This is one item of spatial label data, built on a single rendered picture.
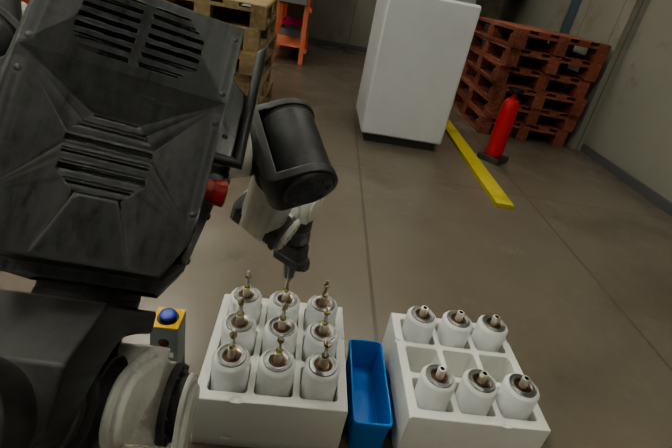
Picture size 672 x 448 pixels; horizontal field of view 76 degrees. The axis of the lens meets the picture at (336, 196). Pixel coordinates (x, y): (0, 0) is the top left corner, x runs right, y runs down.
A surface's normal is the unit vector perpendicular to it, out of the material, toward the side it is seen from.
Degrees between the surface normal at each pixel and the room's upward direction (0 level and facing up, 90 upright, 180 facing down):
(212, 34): 48
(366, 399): 0
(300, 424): 90
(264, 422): 90
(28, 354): 0
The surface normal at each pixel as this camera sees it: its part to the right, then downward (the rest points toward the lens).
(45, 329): 0.17, -0.88
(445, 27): 0.01, 0.46
